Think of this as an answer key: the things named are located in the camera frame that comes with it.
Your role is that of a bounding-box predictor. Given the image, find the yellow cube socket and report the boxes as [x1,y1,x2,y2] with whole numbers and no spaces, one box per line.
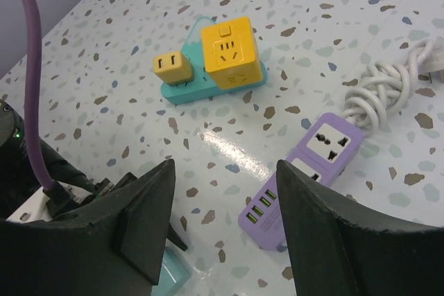
[201,17,264,90]

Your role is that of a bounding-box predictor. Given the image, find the white coiled power cord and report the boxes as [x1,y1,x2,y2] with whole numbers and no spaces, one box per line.
[341,39,444,129]

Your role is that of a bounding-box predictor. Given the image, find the yellow small plug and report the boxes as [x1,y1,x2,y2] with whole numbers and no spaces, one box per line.
[153,51,194,86]

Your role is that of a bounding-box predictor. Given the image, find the teal small plug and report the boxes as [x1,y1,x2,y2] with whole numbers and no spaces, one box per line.
[151,247,191,296]

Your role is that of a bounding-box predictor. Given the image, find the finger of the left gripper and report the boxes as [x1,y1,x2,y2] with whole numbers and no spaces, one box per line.
[168,223,188,252]

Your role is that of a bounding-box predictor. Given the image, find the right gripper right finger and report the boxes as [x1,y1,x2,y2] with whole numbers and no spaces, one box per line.
[276,160,443,295]

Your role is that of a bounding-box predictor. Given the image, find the teal triangular socket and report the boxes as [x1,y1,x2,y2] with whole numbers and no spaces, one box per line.
[160,17,268,105]

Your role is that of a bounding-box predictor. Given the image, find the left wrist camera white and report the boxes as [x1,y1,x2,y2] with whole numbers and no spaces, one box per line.
[6,183,92,223]

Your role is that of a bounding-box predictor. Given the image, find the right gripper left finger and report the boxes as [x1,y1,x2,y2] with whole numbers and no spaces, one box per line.
[1,159,176,295]

